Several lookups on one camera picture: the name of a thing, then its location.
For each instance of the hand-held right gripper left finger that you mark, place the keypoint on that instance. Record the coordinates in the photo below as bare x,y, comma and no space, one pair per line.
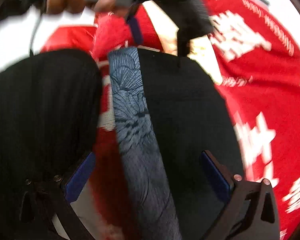
81,177

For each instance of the red printed blanket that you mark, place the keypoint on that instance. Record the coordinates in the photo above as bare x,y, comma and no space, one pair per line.
265,92

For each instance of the black pants grey patterned waistband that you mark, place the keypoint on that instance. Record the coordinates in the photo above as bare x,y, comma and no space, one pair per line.
185,117

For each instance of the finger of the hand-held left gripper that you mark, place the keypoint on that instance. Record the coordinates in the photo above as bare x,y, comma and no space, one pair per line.
136,32
183,45

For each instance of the cream cloth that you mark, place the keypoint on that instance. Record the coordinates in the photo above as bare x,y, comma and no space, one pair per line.
165,27

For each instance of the black ribbed cloth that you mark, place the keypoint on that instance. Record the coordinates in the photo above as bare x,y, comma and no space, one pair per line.
40,117

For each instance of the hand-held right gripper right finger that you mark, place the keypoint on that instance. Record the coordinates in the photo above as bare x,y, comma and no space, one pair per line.
215,177

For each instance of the white bed sheet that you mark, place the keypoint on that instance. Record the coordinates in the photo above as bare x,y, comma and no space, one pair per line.
10,42

